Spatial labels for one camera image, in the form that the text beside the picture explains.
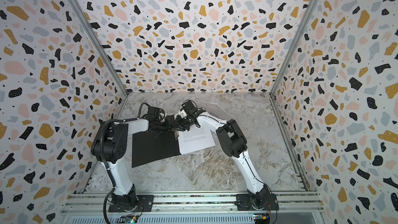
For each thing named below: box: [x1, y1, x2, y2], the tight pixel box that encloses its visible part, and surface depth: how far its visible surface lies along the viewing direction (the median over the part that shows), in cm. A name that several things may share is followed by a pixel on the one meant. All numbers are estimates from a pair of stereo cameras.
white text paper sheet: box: [177, 127, 216, 156], surface depth 98 cm
